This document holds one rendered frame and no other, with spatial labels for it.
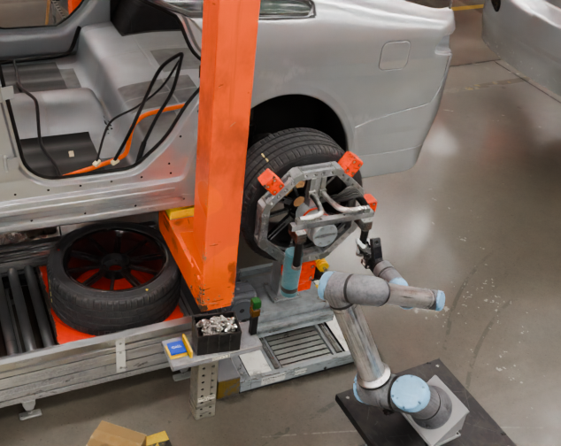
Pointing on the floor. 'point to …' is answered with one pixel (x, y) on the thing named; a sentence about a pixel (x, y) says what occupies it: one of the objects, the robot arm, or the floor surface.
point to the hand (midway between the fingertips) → (360, 238)
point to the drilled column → (203, 389)
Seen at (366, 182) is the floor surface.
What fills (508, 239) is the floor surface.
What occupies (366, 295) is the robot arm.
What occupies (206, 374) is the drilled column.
